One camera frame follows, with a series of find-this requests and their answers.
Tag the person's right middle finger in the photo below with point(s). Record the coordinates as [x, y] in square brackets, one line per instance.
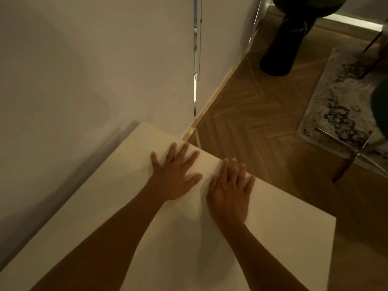
[233, 170]

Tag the person's left forearm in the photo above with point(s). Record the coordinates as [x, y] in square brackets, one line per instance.
[106, 239]

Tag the person's left thumb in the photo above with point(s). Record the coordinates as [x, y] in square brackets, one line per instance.
[194, 179]

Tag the person's left hand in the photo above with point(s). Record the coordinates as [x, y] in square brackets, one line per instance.
[171, 181]

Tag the black pedestal table base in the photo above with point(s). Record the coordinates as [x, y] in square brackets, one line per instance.
[286, 36]

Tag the patterned grey rug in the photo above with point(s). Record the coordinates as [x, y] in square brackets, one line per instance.
[336, 99]

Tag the person's left middle finger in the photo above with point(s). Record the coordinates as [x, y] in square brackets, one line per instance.
[182, 154]

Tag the person's right little finger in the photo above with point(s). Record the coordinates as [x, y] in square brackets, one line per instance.
[249, 185]

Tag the green chair with metal legs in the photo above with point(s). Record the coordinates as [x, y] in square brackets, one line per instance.
[380, 109]

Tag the person's right thumb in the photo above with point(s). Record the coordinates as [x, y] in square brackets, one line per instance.
[211, 186]

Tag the person's right forearm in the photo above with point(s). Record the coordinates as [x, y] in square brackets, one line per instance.
[257, 260]

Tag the person's right hand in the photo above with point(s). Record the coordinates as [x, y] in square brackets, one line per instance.
[228, 200]

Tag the chair with dark legs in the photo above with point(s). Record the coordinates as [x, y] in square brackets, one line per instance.
[384, 46]

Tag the person's left little finger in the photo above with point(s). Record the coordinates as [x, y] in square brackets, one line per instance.
[155, 160]

